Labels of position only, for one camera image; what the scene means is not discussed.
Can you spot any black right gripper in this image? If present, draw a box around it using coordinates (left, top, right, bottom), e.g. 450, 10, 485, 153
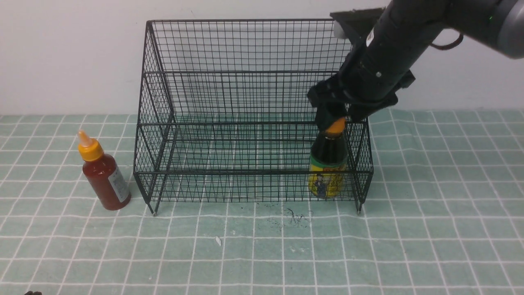
307, 8, 444, 132

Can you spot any dark soy sauce bottle yellow label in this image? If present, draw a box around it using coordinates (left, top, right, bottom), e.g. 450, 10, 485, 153
308, 118, 349, 200

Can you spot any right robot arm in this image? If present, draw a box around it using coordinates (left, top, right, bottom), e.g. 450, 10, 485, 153
307, 0, 524, 133

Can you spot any red sauce bottle orange cap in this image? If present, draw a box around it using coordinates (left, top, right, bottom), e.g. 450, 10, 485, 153
77, 129, 131, 211

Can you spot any green checkered tablecloth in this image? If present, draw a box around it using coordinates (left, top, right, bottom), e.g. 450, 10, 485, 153
1, 109, 523, 295

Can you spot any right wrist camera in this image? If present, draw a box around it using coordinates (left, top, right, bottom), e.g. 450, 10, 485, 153
330, 7, 385, 44

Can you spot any black wire mesh shelf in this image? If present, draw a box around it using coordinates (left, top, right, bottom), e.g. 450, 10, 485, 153
133, 19, 351, 216

